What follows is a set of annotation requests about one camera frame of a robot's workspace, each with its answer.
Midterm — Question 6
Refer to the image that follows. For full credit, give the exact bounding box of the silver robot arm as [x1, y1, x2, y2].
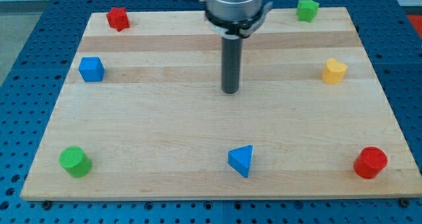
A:
[205, 0, 263, 22]

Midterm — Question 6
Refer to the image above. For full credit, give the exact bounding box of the blue triangle block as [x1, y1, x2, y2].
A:
[227, 145, 253, 178]

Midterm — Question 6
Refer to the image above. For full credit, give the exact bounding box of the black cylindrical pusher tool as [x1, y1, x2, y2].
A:
[221, 38, 243, 94]

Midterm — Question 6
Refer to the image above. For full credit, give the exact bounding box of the wooden board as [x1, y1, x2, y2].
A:
[20, 7, 421, 201]

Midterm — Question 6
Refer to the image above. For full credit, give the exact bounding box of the blue cube block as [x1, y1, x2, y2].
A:
[78, 57, 105, 82]

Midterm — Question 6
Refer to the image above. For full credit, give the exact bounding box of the yellow heart block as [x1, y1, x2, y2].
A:
[322, 58, 347, 84]

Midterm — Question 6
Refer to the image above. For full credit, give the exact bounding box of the red star block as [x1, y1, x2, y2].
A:
[106, 7, 131, 32]

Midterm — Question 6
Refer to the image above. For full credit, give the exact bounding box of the green star block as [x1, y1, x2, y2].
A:
[296, 0, 320, 22]

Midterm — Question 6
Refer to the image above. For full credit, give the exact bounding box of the green cylinder block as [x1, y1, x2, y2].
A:
[59, 146, 92, 178]

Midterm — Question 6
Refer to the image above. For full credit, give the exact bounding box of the red cylinder block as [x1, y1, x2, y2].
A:
[353, 146, 388, 179]

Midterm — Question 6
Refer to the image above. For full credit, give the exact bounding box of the black clamp ring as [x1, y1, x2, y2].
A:
[204, 1, 274, 40]

